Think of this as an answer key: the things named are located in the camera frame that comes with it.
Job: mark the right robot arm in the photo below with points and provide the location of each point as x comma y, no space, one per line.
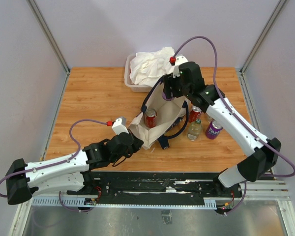
261,152

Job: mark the cream canvas tote bag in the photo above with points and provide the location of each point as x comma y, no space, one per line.
167,112

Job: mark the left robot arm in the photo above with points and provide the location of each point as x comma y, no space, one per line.
67,173

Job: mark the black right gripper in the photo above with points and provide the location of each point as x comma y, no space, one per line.
169,80

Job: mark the red soda can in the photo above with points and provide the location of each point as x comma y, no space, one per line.
150,118
194,114

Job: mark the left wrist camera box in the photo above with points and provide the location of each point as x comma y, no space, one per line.
118,125

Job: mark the clear glass bottle green cap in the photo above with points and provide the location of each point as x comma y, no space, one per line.
209,118

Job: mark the white crumpled cloth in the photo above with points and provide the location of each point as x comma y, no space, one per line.
147,67

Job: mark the white plastic basket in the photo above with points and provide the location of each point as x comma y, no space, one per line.
127,80

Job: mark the purple soda can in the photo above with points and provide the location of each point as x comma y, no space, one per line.
167,99
213,130

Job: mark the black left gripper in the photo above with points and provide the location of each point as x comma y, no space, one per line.
137,144

